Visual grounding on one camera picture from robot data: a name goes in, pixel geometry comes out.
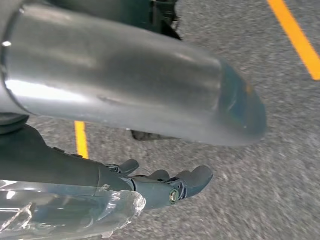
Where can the clear plastic wrap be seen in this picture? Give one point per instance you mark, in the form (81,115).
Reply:
(75,215)

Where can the yellow floor tape square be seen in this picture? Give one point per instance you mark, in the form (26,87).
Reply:
(297,36)

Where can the silver robot right thigh shell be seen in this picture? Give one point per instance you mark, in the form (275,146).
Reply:
(112,73)

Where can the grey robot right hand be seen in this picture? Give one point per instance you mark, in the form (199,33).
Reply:
(62,169)

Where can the yellow floor tape strip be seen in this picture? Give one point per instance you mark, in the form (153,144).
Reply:
(81,139)

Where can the black robot left leg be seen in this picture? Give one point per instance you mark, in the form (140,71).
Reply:
(164,16)

